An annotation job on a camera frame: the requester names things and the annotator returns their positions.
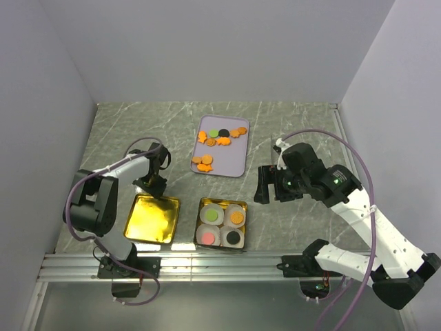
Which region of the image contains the white paper cup back-left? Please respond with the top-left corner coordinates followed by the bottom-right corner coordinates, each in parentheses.
top-left (199, 203), bottom-right (224, 225)

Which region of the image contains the orange flower cookie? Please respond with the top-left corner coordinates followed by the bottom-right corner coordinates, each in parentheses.
top-left (229, 130), bottom-right (240, 138)

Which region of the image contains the aluminium side rail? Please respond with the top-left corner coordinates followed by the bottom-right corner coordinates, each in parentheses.
top-left (329, 103), bottom-right (383, 252)

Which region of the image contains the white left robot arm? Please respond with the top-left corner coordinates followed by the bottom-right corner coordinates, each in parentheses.
top-left (63, 137), bottom-right (171, 277)

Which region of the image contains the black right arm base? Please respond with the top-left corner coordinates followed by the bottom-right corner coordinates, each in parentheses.
top-left (276, 255), bottom-right (343, 301)

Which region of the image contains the lilac serving tray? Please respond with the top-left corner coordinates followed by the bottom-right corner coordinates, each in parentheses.
top-left (190, 114), bottom-right (249, 178)

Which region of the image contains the orange fish cookie left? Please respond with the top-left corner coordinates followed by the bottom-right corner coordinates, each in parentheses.
top-left (198, 131), bottom-right (207, 144)

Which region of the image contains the white paper cup back-right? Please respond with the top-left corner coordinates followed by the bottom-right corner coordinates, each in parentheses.
top-left (223, 204), bottom-right (246, 228)

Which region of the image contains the green round cookie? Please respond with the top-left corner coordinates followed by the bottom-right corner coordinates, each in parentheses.
top-left (209, 129), bottom-right (219, 138)
top-left (205, 209), bottom-right (218, 222)

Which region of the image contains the orange round waffle cookie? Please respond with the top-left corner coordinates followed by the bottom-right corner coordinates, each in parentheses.
top-left (230, 211), bottom-right (244, 225)

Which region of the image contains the white paper cup front-left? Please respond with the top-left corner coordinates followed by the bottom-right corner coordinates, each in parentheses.
top-left (196, 223), bottom-right (221, 246)

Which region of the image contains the white paper cup front-right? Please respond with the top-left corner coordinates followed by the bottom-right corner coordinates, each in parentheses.
top-left (220, 226), bottom-right (245, 249)

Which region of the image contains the pink round cookie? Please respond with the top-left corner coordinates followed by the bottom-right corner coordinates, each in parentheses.
top-left (201, 232), bottom-right (216, 245)

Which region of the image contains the orange fish cookie front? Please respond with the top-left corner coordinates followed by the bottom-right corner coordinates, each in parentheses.
top-left (196, 163), bottom-right (213, 172)

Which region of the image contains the black round cookie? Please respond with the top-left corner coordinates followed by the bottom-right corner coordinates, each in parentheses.
top-left (218, 129), bottom-right (230, 138)
top-left (226, 231), bottom-right (240, 245)

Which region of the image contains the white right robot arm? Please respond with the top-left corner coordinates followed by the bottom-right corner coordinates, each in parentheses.
top-left (254, 139), bottom-right (440, 310)

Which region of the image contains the gold tin lid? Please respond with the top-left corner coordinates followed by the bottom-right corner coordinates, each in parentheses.
top-left (124, 194), bottom-right (181, 244)

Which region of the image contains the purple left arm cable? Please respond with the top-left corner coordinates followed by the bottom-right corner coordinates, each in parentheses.
top-left (65, 137), bottom-right (166, 306)

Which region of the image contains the aluminium mounting rail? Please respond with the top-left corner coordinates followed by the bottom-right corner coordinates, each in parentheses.
top-left (37, 251), bottom-right (288, 283)

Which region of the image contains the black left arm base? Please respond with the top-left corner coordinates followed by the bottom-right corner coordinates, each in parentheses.
top-left (97, 256), bottom-right (161, 306)

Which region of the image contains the orange ridged round cookie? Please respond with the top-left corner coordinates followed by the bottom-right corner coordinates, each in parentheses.
top-left (201, 154), bottom-right (213, 165)

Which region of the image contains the orange spiral cookie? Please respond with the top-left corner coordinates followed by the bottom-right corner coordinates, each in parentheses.
top-left (205, 138), bottom-right (216, 147)

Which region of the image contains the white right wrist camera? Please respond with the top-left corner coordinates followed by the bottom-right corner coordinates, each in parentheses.
top-left (275, 138), bottom-right (291, 170)

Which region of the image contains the orange fish cookie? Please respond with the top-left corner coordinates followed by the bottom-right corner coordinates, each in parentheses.
top-left (216, 137), bottom-right (231, 146)
top-left (198, 131), bottom-right (207, 144)
top-left (196, 163), bottom-right (213, 172)

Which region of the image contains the orange fish cookie middle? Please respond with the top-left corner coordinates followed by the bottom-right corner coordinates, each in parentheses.
top-left (216, 137), bottom-right (231, 146)

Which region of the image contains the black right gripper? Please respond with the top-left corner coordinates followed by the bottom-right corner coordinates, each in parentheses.
top-left (253, 163), bottom-right (309, 203)

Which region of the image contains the gold cookie tin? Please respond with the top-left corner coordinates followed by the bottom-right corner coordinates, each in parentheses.
top-left (193, 197), bottom-right (248, 252)

